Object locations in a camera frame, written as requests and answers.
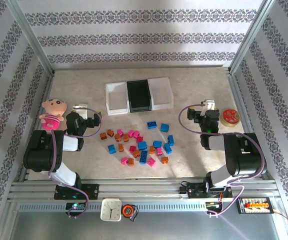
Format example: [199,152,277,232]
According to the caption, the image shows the long blue lego brick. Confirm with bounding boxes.
[139,150,149,165]

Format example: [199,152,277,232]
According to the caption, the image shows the round red gold tin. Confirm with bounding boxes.
[219,108,242,128]

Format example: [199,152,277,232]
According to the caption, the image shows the white plastic container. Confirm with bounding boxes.
[105,82,130,116]
[147,77,174,111]

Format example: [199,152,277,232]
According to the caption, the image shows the pink plush doll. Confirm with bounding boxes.
[38,98,69,131]

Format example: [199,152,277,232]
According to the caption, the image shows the black plastic container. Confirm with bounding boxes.
[126,79,153,114]

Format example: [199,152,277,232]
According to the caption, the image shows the small lit circuit board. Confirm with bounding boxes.
[65,202,87,211]

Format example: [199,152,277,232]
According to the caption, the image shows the white square clock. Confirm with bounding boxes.
[100,198,123,222]

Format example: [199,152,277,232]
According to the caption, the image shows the black power distribution board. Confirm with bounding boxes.
[235,196,275,215]

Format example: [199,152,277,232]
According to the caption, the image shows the orange black tape measure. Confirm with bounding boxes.
[122,203,139,222]

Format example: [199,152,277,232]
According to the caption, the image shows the grey metal sheet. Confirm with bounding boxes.
[8,209,285,240]

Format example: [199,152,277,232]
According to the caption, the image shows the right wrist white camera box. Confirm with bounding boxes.
[200,99,216,116]

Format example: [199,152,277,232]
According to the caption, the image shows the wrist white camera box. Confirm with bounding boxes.
[200,99,216,116]
[71,103,89,120]

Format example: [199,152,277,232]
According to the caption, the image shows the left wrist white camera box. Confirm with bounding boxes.
[71,103,89,120]

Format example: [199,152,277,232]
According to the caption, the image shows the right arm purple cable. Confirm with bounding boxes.
[178,106,266,218]

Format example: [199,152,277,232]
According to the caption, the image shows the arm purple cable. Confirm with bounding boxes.
[178,106,266,218]
[47,107,103,220]

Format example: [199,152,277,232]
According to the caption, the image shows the aluminium side rail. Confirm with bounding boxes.
[17,71,56,182]
[227,69,276,182]

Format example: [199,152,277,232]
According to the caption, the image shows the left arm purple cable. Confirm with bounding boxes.
[47,107,103,220]

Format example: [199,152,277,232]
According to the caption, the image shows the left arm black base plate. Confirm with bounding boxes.
[53,183,100,201]

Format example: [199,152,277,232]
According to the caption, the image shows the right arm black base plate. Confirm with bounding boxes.
[179,181,234,200]

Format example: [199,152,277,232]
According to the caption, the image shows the aluminium frame post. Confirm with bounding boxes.
[5,0,55,76]
[228,0,277,75]

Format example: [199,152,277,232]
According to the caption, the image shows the black wire connector block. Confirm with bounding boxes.
[206,201,222,210]

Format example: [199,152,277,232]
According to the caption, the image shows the aluminium mounting rail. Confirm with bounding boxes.
[7,177,279,202]

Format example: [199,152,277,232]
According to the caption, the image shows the grey slotted cable duct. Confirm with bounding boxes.
[17,202,210,213]

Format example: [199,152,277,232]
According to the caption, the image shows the orange wire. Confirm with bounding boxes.
[272,211,288,230]

